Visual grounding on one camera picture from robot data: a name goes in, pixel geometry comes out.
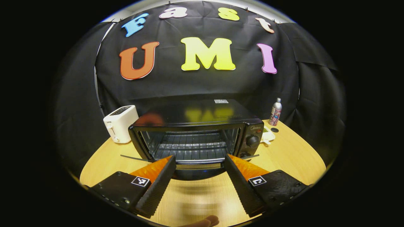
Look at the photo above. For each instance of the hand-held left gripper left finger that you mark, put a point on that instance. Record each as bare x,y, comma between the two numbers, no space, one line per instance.
159,186

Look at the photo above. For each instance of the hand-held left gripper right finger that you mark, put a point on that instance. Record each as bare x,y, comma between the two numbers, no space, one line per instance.
241,186

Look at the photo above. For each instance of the black electric oven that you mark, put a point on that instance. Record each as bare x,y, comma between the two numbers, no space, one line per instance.
202,113

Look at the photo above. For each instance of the white divided snack dish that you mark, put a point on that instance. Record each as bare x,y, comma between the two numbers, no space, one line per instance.
268,135

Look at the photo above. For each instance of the white toaster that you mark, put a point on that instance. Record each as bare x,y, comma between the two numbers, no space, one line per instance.
121,124

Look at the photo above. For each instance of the silver printed bottle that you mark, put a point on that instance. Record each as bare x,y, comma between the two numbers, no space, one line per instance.
276,113

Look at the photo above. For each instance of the black backdrop cloth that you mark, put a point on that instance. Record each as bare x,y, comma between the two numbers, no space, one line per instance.
176,85

